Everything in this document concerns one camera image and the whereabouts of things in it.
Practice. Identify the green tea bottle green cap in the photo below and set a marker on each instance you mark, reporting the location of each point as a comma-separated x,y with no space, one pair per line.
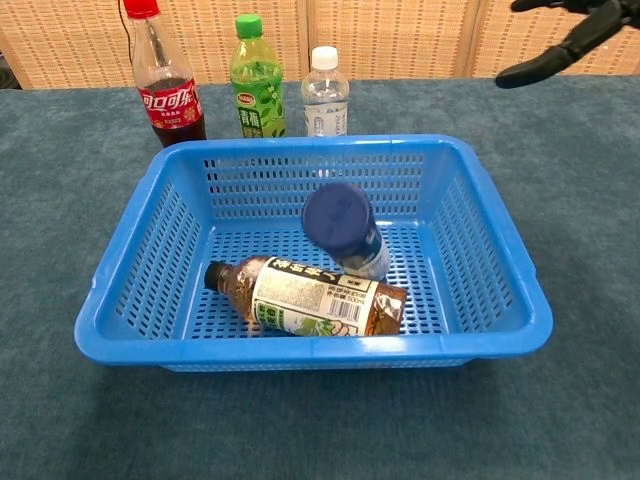
257,100

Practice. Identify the clear water bottle white cap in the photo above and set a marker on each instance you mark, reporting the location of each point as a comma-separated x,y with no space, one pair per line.
325,100

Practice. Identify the brown tea bottle black cap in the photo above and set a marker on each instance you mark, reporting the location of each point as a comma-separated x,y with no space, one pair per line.
300,300

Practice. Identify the cola bottle red cap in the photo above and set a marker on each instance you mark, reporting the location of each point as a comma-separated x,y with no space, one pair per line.
170,110

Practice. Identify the woven bamboo folding screen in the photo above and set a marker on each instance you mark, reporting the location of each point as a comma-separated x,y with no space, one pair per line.
400,40

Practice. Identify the dark teal table mat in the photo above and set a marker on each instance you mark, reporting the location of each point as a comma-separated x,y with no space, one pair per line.
100,425

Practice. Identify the blue perforated plastic basket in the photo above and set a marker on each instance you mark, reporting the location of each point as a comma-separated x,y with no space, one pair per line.
250,350

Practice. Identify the blue-capped white bottle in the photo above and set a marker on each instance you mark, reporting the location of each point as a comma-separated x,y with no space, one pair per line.
335,220

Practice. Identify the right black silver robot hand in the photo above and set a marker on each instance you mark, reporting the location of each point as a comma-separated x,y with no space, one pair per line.
600,20

